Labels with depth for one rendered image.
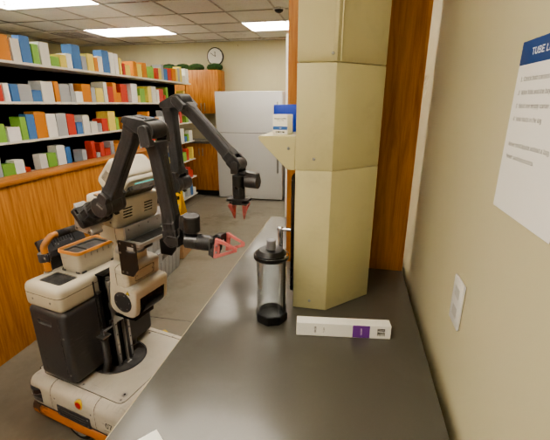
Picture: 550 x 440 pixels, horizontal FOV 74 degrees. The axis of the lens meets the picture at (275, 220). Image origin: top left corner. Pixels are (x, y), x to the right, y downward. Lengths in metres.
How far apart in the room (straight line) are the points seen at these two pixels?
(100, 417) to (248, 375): 1.16
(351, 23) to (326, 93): 0.19
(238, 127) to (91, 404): 4.97
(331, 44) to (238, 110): 5.19
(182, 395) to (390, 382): 0.51
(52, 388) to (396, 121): 2.01
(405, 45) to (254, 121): 4.86
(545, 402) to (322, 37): 0.92
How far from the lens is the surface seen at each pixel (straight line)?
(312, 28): 1.11
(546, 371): 0.63
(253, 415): 0.92
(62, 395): 2.21
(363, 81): 1.16
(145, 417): 0.96
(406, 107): 1.46
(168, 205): 1.30
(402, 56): 1.47
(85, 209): 1.58
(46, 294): 1.96
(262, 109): 6.14
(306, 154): 1.10
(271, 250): 1.09
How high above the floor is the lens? 1.60
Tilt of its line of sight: 18 degrees down
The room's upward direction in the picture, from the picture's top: straight up
